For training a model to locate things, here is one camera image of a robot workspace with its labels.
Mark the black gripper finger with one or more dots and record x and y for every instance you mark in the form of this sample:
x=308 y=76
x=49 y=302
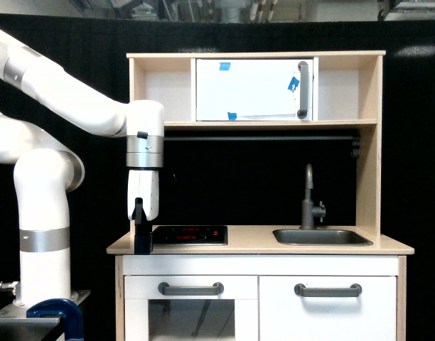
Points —
x=143 y=239

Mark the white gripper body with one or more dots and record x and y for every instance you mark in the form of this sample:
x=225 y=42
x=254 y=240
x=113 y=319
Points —
x=143 y=184

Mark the white microwave door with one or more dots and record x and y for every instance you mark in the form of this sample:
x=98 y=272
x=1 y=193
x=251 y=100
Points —
x=254 y=89

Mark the grey microwave door handle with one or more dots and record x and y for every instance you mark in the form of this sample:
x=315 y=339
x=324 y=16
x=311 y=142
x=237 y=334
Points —
x=304 y=88

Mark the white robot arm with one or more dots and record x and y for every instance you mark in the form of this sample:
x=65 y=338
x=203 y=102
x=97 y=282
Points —
x=45 y=170

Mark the white oven door with window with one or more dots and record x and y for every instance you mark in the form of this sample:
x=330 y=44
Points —
x=232 y=315

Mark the white cabinet door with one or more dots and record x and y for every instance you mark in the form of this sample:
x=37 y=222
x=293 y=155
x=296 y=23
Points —
x=283 y=315

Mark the black toy stove top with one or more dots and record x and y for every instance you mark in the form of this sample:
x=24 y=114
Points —
x=190 y=235

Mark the blue c-clamp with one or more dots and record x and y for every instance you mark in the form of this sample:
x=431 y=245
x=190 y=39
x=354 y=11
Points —
x=65 y=309

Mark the bottom blue tape piece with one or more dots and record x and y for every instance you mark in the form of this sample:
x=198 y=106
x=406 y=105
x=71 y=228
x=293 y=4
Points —
x=231 y=116

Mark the blue tape piece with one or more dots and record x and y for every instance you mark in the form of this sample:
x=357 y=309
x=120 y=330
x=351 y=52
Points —
x=231 y=116
x=293 y=85
x=224 y=66

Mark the top blue tape piece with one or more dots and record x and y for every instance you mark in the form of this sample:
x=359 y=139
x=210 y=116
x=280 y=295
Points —
x=224 y=66

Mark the grey toy sink basin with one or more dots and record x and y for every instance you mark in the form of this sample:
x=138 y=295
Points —
x=334 y=237

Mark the grey toy faucet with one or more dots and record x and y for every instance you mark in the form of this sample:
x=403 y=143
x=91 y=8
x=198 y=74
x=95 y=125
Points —
x=309 y=212

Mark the right blue tape piece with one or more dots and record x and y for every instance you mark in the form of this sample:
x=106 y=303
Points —
x=293 y=85

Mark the grey oven door handle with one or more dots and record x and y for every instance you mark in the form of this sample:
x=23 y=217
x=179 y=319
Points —
x=214 y=290

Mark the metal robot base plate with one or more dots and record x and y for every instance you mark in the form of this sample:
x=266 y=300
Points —
x=16 y=312

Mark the silver cable connector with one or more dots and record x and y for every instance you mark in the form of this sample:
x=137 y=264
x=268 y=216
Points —
x=9 y=287

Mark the grey cabinet door handle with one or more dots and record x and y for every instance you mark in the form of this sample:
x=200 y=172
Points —
x=353 y=290

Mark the black hanging rail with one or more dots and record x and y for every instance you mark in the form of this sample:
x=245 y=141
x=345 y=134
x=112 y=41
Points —
x=263 y=138

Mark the wooden toy kitchen frame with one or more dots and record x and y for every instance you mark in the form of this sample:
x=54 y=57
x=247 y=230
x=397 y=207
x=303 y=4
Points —
x=347 y=95

